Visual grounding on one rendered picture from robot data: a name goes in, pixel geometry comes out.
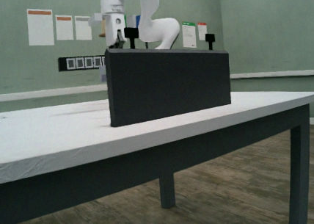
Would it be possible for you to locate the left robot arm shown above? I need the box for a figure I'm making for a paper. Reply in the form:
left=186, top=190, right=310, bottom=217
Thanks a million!
left=88, top=0, right=180, bottom=49

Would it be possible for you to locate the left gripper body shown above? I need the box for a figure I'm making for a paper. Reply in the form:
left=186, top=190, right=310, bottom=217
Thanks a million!
left=103, top=13, right=127, bottom=46

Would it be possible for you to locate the black rack pdu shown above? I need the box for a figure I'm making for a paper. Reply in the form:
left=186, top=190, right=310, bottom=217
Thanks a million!
left=58, top=55, right=105, bottom=72

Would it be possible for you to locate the black rectangular block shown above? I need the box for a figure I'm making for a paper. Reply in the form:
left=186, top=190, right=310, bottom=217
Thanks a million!
left=104, top=48, right=232, bottom=128

